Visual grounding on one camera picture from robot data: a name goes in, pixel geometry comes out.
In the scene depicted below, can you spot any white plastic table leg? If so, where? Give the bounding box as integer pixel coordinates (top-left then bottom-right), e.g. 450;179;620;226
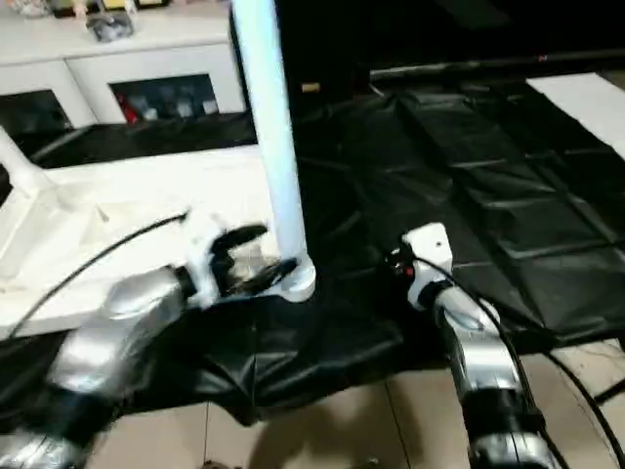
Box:
229;0;317;304
0;126;55;199

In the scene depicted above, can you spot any white plastic table top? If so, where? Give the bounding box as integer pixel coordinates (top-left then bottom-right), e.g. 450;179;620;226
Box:
0;144;318;341

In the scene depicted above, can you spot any black plastic mat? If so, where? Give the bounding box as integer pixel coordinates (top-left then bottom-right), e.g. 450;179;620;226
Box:
0;67;625;426

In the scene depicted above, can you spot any black fabric case gold label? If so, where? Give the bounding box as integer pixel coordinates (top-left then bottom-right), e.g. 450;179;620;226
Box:
233;0;625;99

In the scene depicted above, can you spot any white cabinet with glass doors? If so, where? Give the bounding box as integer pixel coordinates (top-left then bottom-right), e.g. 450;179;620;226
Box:
0;0;248;131

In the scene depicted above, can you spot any white flat board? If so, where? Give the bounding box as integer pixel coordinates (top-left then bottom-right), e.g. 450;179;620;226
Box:
525;72;625;160

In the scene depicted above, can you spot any black floor stand bar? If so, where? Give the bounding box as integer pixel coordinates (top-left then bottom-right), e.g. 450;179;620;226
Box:
593;375;625;403

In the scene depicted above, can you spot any clear bag of black parts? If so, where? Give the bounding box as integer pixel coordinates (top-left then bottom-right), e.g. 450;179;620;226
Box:
86;13;136;43

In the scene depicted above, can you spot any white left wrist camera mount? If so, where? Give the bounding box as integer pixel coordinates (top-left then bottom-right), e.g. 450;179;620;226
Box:
183;212;235;309

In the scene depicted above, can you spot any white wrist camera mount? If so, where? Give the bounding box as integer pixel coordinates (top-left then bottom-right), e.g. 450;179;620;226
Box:
400;222;455;312
183;212;235;309

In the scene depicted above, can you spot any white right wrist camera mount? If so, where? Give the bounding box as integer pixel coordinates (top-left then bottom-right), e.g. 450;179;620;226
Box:
400;222;455;312

